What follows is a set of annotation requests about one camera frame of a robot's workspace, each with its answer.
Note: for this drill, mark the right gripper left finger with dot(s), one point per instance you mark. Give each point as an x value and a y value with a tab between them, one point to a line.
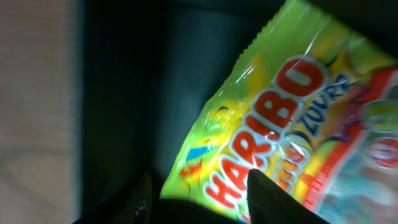
131	204

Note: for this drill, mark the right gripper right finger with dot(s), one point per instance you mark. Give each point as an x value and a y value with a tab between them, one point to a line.
268	203

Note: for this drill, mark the green Haribo gummy bag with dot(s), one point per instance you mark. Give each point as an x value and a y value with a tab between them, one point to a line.
312	105

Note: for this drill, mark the black gift box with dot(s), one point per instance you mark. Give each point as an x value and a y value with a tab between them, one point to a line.
149	69

